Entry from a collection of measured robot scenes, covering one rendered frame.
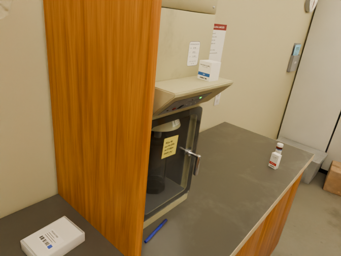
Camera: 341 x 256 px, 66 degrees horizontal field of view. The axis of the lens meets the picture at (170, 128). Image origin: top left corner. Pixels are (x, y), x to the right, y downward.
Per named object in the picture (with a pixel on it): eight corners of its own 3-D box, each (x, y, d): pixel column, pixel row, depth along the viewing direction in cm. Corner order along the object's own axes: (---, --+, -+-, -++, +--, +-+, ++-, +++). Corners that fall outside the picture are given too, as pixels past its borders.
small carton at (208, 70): (197, 78, 87) (199, 60, 85) (206, 76, 91) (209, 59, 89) (208, 81, 84) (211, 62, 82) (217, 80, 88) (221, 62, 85)
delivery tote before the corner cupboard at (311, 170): (262, 166, 347) (268, 143, 334) (275, 156, 376) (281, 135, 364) (310, 187, 311) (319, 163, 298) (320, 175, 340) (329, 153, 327)
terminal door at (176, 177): (136, 224, 94) (143, 122, 79) (188, 190, 116) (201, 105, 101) (138, 226, 94) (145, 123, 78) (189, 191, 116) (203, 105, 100)
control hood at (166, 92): (141, 116, 77) (143, 83, 73) (202, 99, 101) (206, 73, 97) (170, 129, 71) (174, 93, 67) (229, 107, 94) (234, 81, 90)
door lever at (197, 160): (189, 169, 108) (184, 171, 107) (192, 149, 105) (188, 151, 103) (199, 174, 105) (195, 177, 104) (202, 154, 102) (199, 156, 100)
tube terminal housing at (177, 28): (93, 202, 110) (91, 0, 80) (148, 174, 133) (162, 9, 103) (133, 236, 96) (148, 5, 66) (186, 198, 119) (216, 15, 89)
